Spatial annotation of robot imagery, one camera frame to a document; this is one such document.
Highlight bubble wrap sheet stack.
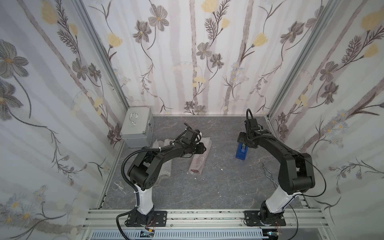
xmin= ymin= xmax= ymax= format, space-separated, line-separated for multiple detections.
xmin=189 ymin=138 xmax=212 ymax=175

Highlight metal tongs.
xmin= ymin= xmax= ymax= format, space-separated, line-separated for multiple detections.
xmin=262 ymin=163 xmax=279 ymax=189

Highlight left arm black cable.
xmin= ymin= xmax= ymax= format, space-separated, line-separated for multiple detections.
xmin=115 ymin=146 xmax=169 ymax=240

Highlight grey metal case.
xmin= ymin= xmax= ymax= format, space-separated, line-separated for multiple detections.
xmin=121 ymin=107 xmax=155 ymax=148

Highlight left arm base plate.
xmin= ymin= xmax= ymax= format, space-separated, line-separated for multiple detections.
xmin=125 ymin=210 xmax=168 ymax=227

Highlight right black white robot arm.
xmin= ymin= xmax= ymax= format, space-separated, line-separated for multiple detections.
xmin=236 ymin=109 xmax=315 ymax=226

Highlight single bubble wrap sheet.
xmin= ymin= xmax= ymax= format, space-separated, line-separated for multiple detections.
xmin=152 ymin=139 xmax=165 ymax=152

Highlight pink red bottle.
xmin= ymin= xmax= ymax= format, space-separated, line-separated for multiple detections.
xmin=189 ymin=155 xmax=206 ymax=175

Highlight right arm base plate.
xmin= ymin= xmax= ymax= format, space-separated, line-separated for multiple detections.
xmin=244 ymin=210 xmax=286 ymax=227

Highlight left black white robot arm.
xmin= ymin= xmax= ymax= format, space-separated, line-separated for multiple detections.
xmin=121 ymin=123 xmax=207 ymax=226

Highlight blue tape dispenser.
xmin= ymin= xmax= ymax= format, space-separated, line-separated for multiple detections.
xmin=236 ymin=143 xmax=248 ymax=161

